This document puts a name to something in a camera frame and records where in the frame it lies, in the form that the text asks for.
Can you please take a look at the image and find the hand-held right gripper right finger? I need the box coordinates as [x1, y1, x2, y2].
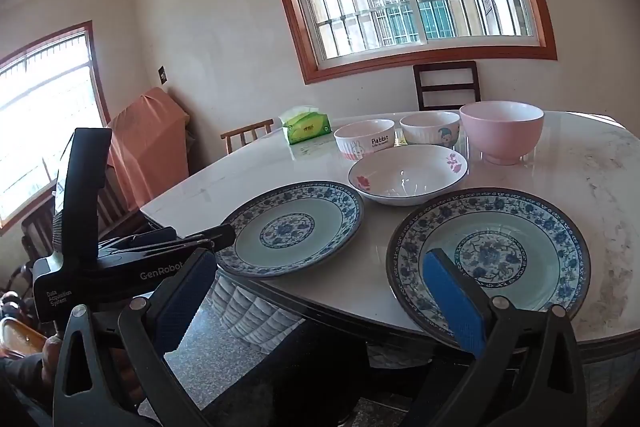
[405, 248, 586, 427]

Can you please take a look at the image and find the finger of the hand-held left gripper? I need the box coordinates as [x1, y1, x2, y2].
[99, 228, 180, 253]
[97, 223, 237, 264]

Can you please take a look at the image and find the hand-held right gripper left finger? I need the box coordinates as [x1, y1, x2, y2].
[52, 248, 218, 427]

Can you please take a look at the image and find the blue patterned plate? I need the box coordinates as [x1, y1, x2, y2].
[216, 180, 365, 279]
[386, 188, 592, 339]

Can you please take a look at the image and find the white floral shallow bowl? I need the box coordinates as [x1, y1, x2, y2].
[348, 144, 469, 206]

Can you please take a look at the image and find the white rabbit print bowl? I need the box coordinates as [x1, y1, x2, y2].
[333, 119, 397, 162]

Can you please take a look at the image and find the pink bowl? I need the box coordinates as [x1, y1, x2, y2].
[459, 101, 545, 166]

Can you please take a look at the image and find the person's left hand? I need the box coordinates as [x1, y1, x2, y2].
[40, 334, 141, 410]

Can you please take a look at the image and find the dark wooden chair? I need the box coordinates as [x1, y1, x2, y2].
[413, 61, 482, 112]
[20, 167, 151, 265]

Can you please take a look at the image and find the reddish wooden armchair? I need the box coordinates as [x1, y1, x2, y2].
[0, 289, 48, 360]

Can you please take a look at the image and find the orange cloth covered cabinet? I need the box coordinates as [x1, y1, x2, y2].
[106, 87, 192, 210]

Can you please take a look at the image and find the light wooden chair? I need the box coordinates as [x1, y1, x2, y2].
[220, 119, 275, 155]

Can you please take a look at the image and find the green tissue pack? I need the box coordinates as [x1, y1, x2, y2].
[279, 106, 333, 145]

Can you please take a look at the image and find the side wooden framed window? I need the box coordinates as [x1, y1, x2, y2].
[0, 21, 111, 235]

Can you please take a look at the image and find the white cartoon print bowl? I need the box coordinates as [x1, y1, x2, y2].
[400, 111, 461, 146]

